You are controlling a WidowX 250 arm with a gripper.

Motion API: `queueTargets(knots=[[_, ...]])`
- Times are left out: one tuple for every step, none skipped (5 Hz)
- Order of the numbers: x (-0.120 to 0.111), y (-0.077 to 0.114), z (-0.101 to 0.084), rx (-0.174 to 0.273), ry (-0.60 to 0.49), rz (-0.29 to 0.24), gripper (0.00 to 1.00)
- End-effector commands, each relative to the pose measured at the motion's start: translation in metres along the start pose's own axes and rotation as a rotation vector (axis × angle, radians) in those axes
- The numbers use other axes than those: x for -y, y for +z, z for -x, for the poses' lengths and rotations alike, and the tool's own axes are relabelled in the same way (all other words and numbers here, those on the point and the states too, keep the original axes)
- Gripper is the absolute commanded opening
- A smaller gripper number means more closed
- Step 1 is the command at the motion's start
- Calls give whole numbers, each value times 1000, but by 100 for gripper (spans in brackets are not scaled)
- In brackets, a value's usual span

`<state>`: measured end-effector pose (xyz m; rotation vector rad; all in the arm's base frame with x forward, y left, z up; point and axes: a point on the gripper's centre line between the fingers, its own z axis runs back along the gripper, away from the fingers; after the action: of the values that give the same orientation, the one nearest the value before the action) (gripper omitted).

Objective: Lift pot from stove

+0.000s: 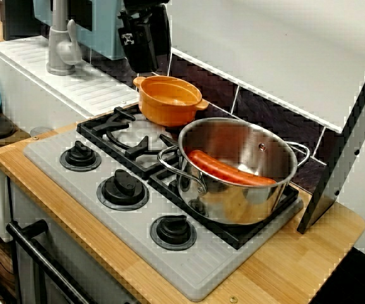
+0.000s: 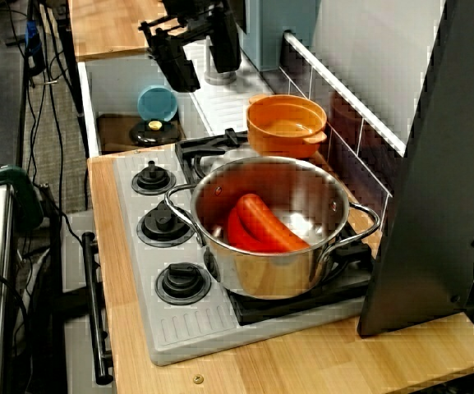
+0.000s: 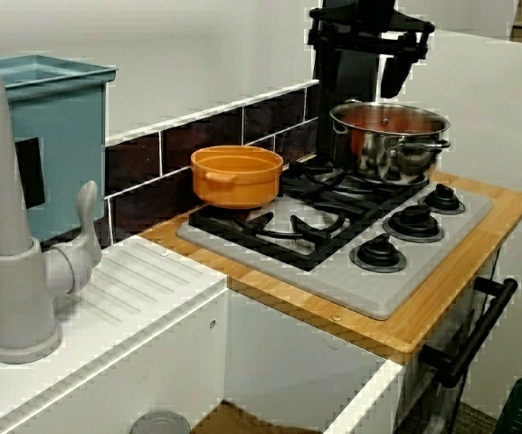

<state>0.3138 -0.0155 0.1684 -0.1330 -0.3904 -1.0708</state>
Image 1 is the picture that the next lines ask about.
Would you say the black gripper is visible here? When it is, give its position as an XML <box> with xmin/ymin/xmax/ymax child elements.
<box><xmin>118</xmin><ymin>0</ymin><xmax>172</xmax><ymax>73</ymax></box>

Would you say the orange plastic toy pot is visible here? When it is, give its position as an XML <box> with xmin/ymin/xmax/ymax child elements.
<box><xmin>133</xmin><ymin>75</ymin><xmax>209</xmax><ymax>128</ymax></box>

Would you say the black stove knob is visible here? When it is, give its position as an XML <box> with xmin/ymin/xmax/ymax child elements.
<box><xmin>59</xmin><ymin>141</ymin><xmax>102</xmax><ymax>173</ymax></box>
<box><xmin>149</xmin><ymin>214</ymin><xmax>198</xmax><ymax>252</ymax></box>
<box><xmin>96</xmin><ymin>168</ymin><xmax>151</xmax><ymax>212</ymax></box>

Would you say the grey toy stove panel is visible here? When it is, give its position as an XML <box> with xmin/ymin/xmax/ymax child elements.
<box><xmin>23</xmin><ymin>126</ymin><xmax>305</xmax><ymax>302</ymax></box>

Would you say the stainless steel pot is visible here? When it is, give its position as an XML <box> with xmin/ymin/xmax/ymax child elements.
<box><xmin>158</xmin><ymin>117</ymin><xmax>311</xmax><ymax>226</ymax></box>

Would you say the light blue box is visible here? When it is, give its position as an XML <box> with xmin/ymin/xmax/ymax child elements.
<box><xmin>33</xmin><ymin>0</ymin><xmax>129</xmax><ymax>61</ymax></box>

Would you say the black burner grate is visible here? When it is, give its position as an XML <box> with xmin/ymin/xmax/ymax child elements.
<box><xmin>77</xmin><ymin>106</ymin><xmax>300</xmax><ymax>251</ymax></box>

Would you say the grey toy faucet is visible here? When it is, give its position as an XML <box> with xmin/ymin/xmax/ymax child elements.
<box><xmin>46</xmin><ymin>0</ymin><xmax>84</xmax><ymax>76</ymax></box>

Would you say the white sink unit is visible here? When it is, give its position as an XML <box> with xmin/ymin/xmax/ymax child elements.
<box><xmin>0</xmin><ymin>34</ymin><xmax>139</xmax><ymax>243</ymax></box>

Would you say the red toy sausage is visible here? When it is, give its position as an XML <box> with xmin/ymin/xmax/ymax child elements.
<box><xmin>187</xmin><ymin>149</ymin><xmax>277</xmax><ymax>186</ymax></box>

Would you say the white oven door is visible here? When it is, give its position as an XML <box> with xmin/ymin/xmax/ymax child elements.
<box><xmin>8</xmin><ymin>177</ymin><xmax>139</xmax><ymax>304</ymax></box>

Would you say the white black-edged side panel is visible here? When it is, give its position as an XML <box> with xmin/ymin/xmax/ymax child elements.
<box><xmin>297</xmin><ymin>41</ymin><xmax>365</xmax><ymax>235</ymax></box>

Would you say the wooden countertop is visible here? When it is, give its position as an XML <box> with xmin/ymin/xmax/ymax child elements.
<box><xmin>0</xmin><ymin>101</ymin><xmax>365</xmax><ymax>304</ymax></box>

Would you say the black oven door handle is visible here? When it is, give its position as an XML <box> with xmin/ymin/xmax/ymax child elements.
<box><xmin>6</xmin><ymin>219</ymin><xmax>97</xmax><ymax>304</ymax></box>

